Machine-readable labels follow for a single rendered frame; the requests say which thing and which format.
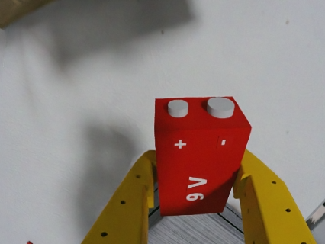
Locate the red 9v battery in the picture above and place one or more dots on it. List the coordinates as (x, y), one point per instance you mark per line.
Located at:
(200, 143)

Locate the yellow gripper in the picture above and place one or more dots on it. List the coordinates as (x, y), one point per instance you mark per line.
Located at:
(269, 212)

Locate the wooden chest of drawers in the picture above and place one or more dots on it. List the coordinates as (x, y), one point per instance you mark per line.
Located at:
(29, 14)

